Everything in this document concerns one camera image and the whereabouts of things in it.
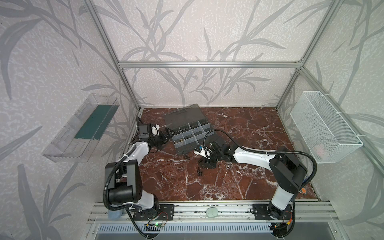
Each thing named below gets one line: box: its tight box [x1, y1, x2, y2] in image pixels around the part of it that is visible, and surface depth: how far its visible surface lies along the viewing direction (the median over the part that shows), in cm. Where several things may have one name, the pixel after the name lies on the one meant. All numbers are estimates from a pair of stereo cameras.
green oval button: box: [206, 207, 219, 218], surface depth 74 cm
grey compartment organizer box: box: [162, 103, 216, 155], surface depth 107 cm
